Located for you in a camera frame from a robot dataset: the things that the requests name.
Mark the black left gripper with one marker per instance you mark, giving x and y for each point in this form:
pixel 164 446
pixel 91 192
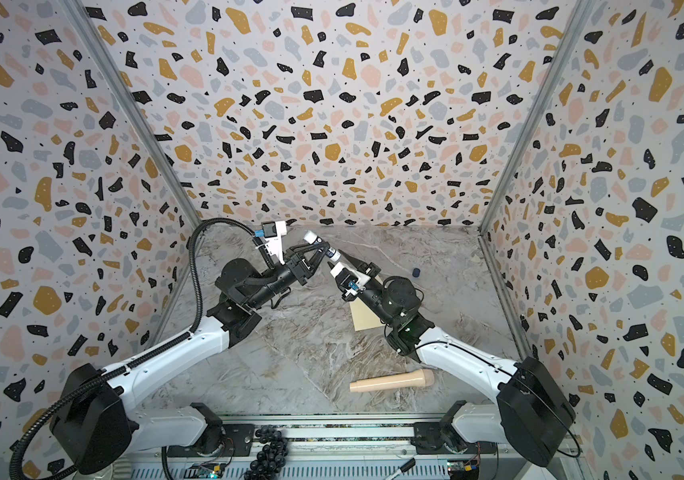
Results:
pixel 302 270

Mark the blue white glue stick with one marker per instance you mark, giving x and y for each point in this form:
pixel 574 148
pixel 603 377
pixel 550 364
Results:
pixel 323 245

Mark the cream paper envelope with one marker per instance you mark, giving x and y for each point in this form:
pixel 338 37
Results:
pixel 363 317

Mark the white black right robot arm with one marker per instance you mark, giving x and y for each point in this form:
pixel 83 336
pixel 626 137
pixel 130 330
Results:
pixel 530 412

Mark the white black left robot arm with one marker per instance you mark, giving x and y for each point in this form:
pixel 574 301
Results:
pixel 98 420

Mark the beige toy microphone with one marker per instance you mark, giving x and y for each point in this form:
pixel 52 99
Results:
pixel 421 378

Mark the black marker pen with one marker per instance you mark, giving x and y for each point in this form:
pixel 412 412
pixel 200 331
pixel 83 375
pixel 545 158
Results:
pixel 403 469

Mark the black bead cluster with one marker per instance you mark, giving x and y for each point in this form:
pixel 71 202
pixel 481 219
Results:
pixel 271 458

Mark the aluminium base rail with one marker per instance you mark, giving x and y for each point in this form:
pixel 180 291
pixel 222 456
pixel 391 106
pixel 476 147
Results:
pixel 340 446

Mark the aluminium corner post left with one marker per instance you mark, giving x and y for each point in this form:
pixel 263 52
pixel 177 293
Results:
pixel 79 18

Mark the aluminium corner post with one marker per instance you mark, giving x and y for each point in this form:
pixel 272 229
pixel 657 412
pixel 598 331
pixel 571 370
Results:
pixel 574 26
pixel 79 18

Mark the aluminium corner post right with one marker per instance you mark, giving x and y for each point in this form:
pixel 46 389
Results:
pixel 574 26

